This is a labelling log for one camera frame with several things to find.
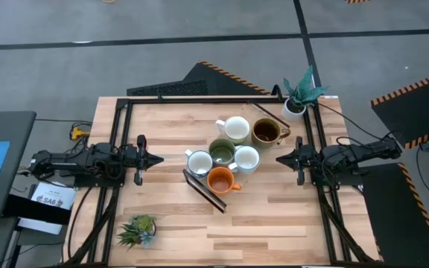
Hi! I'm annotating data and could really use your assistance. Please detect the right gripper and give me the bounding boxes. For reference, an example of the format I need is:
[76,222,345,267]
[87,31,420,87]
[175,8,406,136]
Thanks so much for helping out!
[276,135,322,186]

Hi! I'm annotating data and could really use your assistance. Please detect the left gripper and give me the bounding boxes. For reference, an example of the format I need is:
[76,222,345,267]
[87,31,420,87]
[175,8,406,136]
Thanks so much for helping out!
[124,134,165,186]

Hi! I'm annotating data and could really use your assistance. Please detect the brown and teal glazed mug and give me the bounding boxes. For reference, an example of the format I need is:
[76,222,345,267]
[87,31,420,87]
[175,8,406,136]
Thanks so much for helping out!
[251,118,292,150]

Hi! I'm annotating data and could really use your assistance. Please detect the white mug green leaf pattern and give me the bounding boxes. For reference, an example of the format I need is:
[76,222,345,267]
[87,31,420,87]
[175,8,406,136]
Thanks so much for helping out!
[228,144,262,176]

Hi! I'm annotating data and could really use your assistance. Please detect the pale yellow mug white handle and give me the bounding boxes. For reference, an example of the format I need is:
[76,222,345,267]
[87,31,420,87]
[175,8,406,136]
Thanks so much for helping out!
[214,115,252,145]

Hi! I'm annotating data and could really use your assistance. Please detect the orange mug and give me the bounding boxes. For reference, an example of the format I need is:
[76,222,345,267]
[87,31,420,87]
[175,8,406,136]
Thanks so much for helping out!
[206,166,243,197]

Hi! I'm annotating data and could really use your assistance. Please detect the white mug blue floral print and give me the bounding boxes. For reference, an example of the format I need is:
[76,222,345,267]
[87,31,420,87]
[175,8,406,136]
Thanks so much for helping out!
[184,149,215,179]

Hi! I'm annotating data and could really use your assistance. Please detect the snake plant in white pot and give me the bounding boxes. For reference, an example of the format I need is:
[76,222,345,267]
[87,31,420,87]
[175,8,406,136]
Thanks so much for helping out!
[281,66,330,123]

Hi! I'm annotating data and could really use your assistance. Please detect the small succulent plant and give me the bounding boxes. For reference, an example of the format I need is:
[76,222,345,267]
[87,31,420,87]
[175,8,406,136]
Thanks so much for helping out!
[116,214,158,249]

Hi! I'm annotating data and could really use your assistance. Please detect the yellow power plug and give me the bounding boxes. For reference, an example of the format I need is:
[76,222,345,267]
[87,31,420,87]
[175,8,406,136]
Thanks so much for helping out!
[70,126,90,141]

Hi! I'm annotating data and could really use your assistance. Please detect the white printed manual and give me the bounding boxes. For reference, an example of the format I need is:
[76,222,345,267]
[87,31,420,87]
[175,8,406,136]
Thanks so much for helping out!
[31,181,77,210]

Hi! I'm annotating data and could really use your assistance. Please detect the black desk crossbar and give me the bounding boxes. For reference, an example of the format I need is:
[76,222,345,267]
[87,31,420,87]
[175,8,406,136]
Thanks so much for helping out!
[2,193,73,226]

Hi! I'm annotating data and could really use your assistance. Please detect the white paper sheet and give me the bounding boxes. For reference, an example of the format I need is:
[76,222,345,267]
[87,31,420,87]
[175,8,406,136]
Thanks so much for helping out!
[16,217,63,236]

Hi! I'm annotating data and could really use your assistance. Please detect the grey desk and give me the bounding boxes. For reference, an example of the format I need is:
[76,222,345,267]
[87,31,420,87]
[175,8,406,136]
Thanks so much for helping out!
[0,110,37,224]

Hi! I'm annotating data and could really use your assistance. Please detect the black frame wooden shelf riser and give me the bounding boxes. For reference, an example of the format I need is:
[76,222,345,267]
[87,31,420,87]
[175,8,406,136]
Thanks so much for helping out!
[182,100,292,215]

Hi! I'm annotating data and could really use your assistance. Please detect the black table frame rails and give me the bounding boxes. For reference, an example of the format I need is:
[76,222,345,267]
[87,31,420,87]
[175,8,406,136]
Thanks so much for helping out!
[63,95,378,268]

